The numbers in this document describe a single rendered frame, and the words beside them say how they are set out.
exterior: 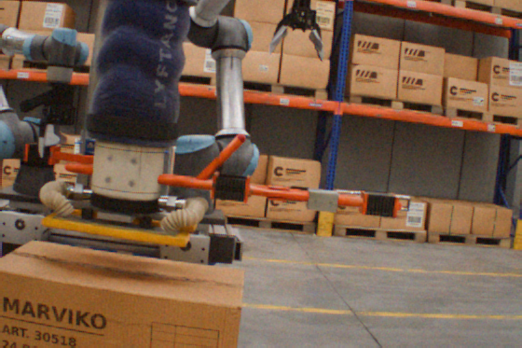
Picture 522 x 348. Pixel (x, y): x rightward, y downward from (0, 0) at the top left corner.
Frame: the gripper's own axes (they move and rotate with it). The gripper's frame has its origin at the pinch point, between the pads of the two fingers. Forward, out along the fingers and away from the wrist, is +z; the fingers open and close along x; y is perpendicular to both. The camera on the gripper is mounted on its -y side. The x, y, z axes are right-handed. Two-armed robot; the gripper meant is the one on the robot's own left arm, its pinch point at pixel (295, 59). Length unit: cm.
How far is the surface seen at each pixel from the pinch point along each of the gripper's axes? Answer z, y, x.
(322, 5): -126, -677, 115
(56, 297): 62, 51, -54
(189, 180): 34, 37, -26
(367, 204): 35, 41, 15
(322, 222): 133, -665, 141
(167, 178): 34, 36, -31
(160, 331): 66, 53, -30
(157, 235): 45, 47, -32
